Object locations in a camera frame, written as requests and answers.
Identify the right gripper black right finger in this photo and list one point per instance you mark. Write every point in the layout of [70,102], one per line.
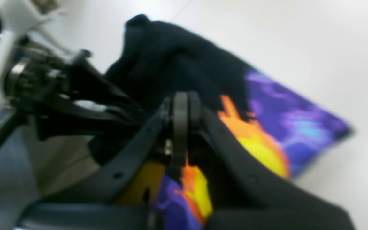
[245,175]

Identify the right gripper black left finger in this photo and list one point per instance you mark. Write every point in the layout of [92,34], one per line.
[87,204]

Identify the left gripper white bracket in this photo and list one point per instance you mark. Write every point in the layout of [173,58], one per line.
[42,78]

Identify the black T-shirt with print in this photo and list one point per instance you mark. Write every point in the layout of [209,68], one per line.
[160,59]

